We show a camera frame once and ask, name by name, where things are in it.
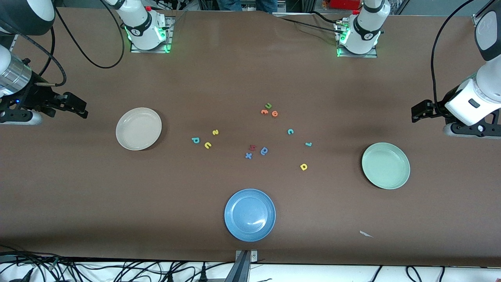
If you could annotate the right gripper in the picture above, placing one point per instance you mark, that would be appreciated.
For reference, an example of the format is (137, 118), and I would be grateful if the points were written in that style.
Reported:
(36, 98)

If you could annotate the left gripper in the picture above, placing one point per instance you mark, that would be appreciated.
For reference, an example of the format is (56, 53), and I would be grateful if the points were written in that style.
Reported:
(437, 107)

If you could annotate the yellow foam letter u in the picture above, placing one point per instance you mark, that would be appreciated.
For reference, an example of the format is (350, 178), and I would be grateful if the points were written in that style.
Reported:
(206, 145)

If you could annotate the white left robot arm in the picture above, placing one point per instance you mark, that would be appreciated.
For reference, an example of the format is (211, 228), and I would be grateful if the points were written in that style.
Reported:
(364, 31)

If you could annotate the beige brown plate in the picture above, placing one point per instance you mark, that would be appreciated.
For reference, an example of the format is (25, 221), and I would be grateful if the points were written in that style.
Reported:
(139, 129)

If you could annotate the pale green plate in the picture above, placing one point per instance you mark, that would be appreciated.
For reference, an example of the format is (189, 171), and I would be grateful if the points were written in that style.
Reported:
(385, 166)

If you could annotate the brown table cover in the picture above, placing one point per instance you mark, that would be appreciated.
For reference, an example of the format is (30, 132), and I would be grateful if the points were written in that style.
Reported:
(78, 196)

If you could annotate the red box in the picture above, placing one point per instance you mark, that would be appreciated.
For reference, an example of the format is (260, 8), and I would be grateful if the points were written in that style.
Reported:
(344, 4)

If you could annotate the white paper scrap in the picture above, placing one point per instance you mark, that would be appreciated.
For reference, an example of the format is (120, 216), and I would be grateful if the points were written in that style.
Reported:
(366, 234)

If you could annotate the blue foam letter a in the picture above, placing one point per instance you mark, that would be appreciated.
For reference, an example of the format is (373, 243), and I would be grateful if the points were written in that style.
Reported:
(267, 152)

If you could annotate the black power plug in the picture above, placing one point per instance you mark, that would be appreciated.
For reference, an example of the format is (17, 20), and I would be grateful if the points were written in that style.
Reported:
(203, 275)
(170, 277)

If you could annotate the person in blue jeans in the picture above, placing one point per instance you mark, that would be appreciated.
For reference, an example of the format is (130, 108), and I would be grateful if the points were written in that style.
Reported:
(246, 4)

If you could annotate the blue plate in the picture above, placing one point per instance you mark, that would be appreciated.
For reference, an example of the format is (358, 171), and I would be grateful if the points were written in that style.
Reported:
(249, 215)

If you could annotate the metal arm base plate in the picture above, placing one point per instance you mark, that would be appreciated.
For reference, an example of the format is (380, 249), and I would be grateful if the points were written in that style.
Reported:
(373, 54)
(169, 39)

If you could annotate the aluminium frame profile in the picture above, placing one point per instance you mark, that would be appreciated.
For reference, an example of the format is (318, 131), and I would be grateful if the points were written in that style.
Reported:
(480, 17)

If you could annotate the metal table bracket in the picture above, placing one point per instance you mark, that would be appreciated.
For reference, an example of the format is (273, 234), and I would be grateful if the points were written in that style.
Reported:
(243, 266)

